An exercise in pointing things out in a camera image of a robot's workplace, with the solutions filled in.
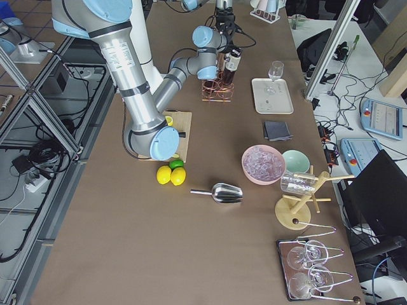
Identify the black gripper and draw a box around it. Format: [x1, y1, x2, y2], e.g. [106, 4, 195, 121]
[215, 12, 236, 34]

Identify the tea bottle white cap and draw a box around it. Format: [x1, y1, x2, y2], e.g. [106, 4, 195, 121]
[221, 47, 242, 86]

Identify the copper wire bottle rack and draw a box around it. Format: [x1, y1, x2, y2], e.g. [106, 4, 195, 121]
[201, 53, 234, 102]

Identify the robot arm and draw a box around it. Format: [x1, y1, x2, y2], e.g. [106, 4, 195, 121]
[181, 0, 236, 35]
[52, 1, 231, 161]

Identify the clear wine glass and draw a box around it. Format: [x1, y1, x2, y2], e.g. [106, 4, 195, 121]
[266, 60, 284, 95]

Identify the cream rabbit tray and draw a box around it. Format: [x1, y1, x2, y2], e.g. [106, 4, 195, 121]
[251, 78, 294, 114]

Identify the bamboo cutting board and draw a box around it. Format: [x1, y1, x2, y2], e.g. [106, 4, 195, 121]
[124, 111, 192, 161]

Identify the half lemon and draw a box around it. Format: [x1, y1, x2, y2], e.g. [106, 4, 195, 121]
[165, 116, 174, 126]

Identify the grey folded cloth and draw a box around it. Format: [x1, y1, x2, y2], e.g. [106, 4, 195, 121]
[263, 121, 293, 142]

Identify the clear ice cubes pile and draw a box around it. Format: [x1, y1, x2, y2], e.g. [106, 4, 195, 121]
[243, 147, 285, 181]

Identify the pink bowl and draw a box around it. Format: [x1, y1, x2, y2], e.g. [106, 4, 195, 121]
[241, 145, 286, 186]

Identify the green lime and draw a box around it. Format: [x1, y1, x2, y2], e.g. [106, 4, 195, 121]
[169, 159, 184, 170]

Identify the green bowl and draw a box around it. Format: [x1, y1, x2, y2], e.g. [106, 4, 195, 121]
[282, 150, 310, 173]

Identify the lower whole lemon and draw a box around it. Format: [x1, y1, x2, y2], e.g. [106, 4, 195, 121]
[170, 167, 186, 186]

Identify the whole lemon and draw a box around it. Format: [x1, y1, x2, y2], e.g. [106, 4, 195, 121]
[170, 167, 186, 186]
[156, 165, 172, 185]

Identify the upper whole lemon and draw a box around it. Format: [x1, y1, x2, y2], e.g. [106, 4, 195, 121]
[156, 165, 172, 185]

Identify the steel ice scoop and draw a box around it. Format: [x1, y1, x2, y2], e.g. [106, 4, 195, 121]
[190, 182, 243, 204]

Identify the glass tumbler on stand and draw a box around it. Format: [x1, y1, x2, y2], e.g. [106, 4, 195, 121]
[280, 171, 318, 194]

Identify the blue teach pendant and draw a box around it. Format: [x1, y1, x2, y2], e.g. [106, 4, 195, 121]
[361, 99, 403, 140]
[340, 138, 382, 177]

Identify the round wooden stand base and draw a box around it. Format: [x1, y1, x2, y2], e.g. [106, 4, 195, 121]
[275, 194, 311, 231]

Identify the black monitor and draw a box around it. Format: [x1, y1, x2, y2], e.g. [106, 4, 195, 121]
[338, 150, 406, 238]

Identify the hanging wine glass one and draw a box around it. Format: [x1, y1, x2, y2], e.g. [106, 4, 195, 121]
[287, 240, 328, 270]

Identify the hanging wine glass two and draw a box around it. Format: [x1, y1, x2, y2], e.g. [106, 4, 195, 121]
[288, 265, 334, 299]

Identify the aluminium frame post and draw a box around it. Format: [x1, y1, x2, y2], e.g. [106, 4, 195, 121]
[304, 0, 360, 102]

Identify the wire wine glass holder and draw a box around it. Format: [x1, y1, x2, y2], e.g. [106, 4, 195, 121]
[295, 222, 361, 304]

